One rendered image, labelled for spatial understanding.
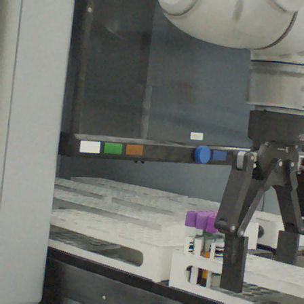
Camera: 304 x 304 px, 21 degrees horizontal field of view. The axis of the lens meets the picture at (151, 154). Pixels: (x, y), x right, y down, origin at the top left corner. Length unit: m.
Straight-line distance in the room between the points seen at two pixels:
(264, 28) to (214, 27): 0.06
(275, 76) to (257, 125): 0.07
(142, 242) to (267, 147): 0.23
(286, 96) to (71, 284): 0.43
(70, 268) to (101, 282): 0.07
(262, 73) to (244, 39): 0.11
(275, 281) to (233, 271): 0.06
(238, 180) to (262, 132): 0.07
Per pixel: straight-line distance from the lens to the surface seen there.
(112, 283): 1.15
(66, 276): 1.22
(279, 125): 1.00
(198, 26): 0.86
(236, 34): 0.89
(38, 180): 1.19
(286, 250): 1.09
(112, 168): 2.03
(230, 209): 0.98
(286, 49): 0.98
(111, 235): 1.17
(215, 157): 1.42
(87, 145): 1.21
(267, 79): 1.00
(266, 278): 0.99
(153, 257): 1.11
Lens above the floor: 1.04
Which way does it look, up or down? 3 degrees down
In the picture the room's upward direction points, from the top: 7 degrees clockwise
